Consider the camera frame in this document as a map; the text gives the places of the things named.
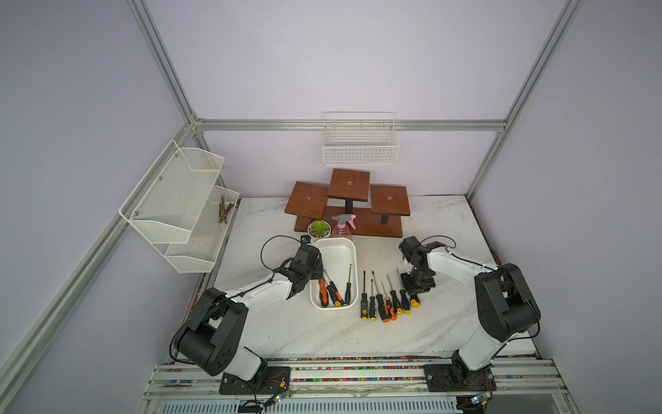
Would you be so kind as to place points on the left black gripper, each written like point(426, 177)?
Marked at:
point(318, 271)

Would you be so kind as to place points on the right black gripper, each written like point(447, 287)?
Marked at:
point(412, 289)

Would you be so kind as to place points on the white plastic storage box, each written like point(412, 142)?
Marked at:
point(337, 255)

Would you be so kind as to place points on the black handle long screwdriver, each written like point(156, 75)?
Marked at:
point(348, 289)

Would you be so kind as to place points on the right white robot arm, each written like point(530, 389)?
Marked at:
point(505, 304)

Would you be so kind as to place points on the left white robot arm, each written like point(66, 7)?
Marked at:
point(211, 337)

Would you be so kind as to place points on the small potted green plant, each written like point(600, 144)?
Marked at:
point(319, 229)

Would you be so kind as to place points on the pink spray bottle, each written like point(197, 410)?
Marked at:
point(344, 225)

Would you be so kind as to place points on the brown wooden tiered stand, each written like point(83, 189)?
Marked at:
point(377, 210)

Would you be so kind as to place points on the brown twigs on shelf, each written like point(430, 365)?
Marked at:
point(224, 210)

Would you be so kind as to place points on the lower white mesh shelf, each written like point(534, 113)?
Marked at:
point(200, 253)

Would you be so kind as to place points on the white mesh shelf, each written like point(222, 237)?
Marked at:
point(179, 185)
point(200, 253)

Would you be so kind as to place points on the upper white mesh shelf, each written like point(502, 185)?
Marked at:
point(179, 185)

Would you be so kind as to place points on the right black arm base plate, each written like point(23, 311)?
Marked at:
point(457, 378)

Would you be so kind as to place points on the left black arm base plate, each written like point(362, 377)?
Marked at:
point(268, 380)

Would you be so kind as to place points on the white wire wall basket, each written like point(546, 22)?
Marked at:
point(359, 139)

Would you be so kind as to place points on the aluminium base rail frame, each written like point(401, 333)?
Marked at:
point(364, 385)

